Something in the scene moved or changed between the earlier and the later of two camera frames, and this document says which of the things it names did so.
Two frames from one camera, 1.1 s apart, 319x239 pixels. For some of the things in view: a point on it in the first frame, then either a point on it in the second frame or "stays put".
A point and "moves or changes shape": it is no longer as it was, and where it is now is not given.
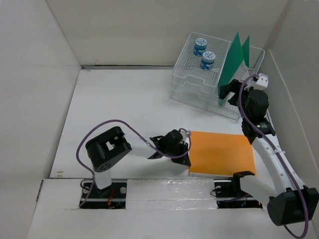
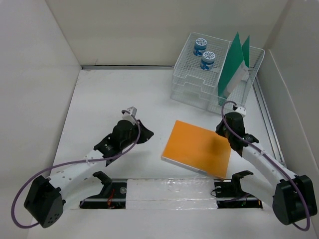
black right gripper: (233, 86) to (219, 129)
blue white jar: (200, 46) stays put
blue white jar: (208, 59) stays put
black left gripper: (183, 160) to (145, 134)
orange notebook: (220, 154) moves or changes shape
